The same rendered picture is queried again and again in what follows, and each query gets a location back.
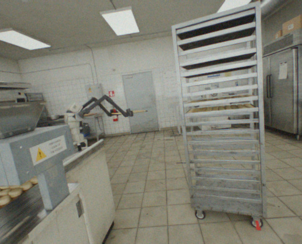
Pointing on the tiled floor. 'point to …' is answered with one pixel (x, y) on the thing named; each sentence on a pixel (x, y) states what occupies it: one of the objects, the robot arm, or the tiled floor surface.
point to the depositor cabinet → (49, 223)
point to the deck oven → (7, 92)
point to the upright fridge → (289, 83)
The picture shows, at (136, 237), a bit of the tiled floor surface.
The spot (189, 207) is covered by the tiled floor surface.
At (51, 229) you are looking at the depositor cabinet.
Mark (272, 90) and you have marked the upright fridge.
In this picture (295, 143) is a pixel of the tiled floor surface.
